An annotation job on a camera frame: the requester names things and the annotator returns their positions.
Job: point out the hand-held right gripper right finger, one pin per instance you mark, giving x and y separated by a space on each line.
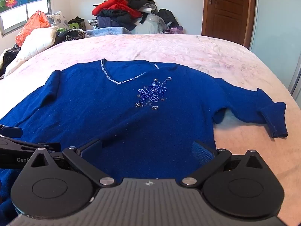
201 153

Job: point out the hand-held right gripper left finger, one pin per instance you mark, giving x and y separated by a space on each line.
92 151

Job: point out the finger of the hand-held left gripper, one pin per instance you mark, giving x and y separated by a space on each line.
25 144
10 131

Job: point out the blue beaded sweater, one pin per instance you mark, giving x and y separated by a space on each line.
131 122

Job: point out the pile of clothes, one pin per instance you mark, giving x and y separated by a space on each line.
117 9

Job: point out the dark patterned cloth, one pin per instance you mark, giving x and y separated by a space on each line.
9 56

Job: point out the white quilted jacket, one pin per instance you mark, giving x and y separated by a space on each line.
35 42

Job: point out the pink bed blanket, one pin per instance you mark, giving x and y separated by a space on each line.
188 49

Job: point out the orange plastic bag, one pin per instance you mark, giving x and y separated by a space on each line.
33 26

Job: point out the window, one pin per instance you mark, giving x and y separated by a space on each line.
14 18

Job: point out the leopard print cloth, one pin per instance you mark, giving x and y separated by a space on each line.
74 35

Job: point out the light blue towel blanket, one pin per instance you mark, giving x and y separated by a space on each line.
105 31

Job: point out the floral pillow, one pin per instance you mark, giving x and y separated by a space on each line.
57 18

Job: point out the green box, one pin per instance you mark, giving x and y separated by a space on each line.
73 25

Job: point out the purple bag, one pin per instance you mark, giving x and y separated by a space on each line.
176 30

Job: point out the small black bag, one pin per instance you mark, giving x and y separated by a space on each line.
76 20

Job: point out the clear bag of bedding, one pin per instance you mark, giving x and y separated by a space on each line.
150 24

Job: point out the black backpack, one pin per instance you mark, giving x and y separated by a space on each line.
168 16

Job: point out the frosted glass wardrobe door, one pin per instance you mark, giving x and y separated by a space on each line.
275 33

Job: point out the brown wooden door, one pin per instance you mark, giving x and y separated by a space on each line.
225 11

